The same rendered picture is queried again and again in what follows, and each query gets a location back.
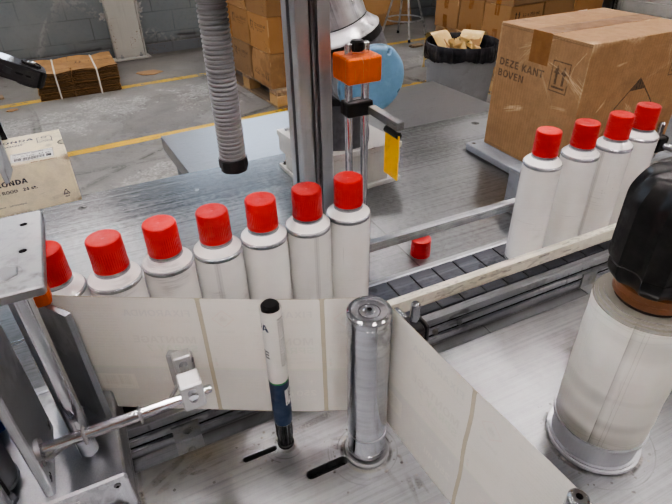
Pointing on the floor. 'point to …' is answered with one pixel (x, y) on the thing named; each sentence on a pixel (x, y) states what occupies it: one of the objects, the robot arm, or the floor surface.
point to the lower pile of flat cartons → (79, 76)
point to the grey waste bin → (462, 77)
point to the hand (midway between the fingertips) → (11, 164)
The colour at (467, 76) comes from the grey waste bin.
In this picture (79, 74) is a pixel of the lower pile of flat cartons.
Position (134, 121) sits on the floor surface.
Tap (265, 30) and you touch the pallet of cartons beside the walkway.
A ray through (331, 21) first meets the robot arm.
